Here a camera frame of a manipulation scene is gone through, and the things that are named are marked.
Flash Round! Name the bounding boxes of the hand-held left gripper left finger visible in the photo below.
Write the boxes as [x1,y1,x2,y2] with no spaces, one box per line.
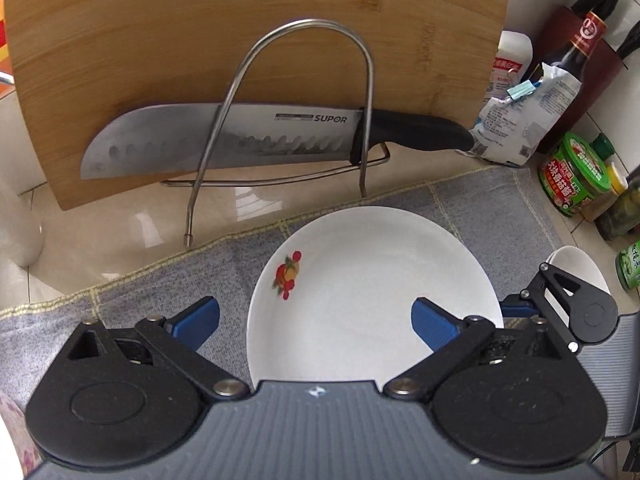
[67,296,250,403]

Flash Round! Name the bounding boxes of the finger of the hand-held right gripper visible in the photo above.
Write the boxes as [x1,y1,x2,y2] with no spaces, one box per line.
[501,261,583,353]

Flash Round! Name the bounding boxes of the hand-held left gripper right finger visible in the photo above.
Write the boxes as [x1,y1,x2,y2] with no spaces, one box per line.
[382,297,566,403]

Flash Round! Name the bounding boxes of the white bowl pink flowers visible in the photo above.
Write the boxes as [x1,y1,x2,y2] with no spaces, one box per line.
[0,390,38,480]

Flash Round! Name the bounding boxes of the grey checked dish towel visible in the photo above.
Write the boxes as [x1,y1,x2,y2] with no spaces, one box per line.
[0,165,621,411]

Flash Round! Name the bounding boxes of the green label bottle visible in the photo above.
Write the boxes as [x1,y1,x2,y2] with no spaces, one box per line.
[616,240,640,291]

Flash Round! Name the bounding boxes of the green lidded sauce jar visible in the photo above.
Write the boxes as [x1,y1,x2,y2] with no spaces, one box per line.
[539,131,613,217]

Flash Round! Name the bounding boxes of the spice jar yellow lid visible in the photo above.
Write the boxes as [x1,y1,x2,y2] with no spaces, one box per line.
[580,161,628,223]

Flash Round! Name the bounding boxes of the white printed bag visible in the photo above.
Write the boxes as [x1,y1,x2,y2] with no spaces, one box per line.
[472,62,583,166]

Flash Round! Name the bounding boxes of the green capped jar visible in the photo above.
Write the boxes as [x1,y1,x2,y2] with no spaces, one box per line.
[592,133,616,161]

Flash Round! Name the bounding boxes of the teal binder clip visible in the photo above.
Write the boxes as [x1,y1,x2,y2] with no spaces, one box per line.
[506,80,540,104]

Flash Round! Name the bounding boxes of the dark soy sauce bottle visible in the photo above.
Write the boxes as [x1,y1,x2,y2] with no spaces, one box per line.
[537,10,608,156]

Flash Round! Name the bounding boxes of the dark red knife block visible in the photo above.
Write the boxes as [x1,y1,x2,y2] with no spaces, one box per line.
[540,5,628,146]

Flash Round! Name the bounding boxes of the white bottle red label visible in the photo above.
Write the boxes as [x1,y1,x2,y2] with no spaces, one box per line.
[487,31,535,111]

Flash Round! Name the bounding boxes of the bamboo cutting board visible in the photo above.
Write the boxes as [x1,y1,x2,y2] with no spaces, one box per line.
[0,0,516,211]

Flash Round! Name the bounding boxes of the metal wire rack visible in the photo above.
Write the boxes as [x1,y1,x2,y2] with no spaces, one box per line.
[160,17,391,248]

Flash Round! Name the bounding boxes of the black-handled kitchen knife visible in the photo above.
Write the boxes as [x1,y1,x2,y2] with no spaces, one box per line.
[80,102,476,181]

